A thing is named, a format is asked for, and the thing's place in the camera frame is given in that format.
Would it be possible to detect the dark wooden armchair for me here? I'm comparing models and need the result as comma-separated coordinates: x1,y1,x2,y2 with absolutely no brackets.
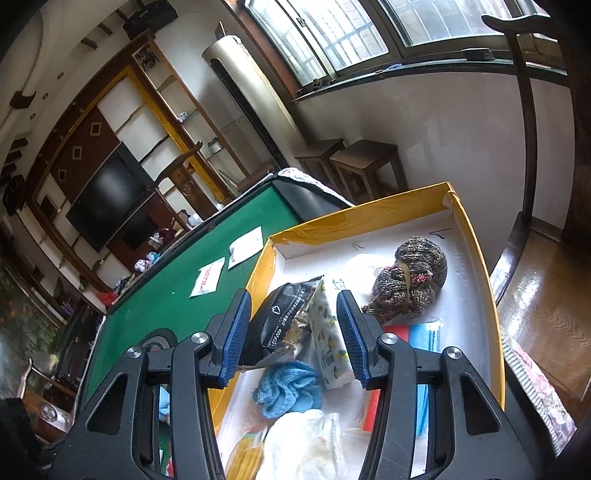
480,14,591,444

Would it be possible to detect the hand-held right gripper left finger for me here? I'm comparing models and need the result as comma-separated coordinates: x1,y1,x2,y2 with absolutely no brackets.
48,288,253,480

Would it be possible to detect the light wooden carved chair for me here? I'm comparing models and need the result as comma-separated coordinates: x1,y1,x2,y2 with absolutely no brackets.
145,141,232,217

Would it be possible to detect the zip bag of coloured rolls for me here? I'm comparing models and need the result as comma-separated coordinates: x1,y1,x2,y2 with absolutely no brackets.
362,320,444,476

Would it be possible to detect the lemon print tissue pack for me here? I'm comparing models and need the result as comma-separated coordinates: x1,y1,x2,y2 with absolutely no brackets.
307,277,358,391

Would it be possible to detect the large barred window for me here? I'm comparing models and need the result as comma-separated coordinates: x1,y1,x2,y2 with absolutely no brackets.
222,0,568,100

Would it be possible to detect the black flat television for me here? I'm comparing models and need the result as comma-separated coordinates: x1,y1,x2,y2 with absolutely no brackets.
66,142,155,252

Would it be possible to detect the yellow packet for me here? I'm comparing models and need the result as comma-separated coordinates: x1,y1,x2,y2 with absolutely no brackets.
226,425,273,480

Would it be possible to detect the plain white sachet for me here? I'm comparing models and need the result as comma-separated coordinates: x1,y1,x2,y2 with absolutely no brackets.
228,231,264,270

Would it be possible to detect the yellow cardboard box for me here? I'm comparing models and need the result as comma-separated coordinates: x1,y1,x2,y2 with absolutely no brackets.
205,181,506,480

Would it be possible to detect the wooden tv cabinet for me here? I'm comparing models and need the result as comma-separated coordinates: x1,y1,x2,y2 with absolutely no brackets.
111,191,185,252

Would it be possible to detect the dark wooden stool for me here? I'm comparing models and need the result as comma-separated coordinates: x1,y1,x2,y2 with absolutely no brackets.
295,138,346,195
330,140,407,204

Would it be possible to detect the white sachet red print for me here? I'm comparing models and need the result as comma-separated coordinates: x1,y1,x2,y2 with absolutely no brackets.
190,257,225,297

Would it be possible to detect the black duffel bag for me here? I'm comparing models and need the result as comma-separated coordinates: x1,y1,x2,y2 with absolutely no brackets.
122,0,178,40

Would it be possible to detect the white towel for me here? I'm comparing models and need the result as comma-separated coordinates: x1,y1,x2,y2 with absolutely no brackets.
263,408,347,480

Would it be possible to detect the grey round table hub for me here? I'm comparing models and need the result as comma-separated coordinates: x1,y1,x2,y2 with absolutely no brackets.
139,328,178,356

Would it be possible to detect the wooden wall shelf unit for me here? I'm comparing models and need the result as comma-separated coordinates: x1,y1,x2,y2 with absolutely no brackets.
23,28,278,296

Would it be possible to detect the floral cushion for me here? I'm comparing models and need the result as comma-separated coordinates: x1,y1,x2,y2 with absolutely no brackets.
501,337,578,462

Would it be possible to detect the white standing air conditioner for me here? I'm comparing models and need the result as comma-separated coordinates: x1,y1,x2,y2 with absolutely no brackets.
202,36,305,171

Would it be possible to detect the black gold-patterned snack bag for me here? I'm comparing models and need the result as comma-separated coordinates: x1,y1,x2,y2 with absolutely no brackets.
242,276,324,370

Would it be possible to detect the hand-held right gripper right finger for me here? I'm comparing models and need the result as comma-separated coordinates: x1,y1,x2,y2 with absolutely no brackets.
336,290,536,480

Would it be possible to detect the brown knitted scarf bundle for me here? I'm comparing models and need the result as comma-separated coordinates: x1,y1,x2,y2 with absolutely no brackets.
361,236,448,319

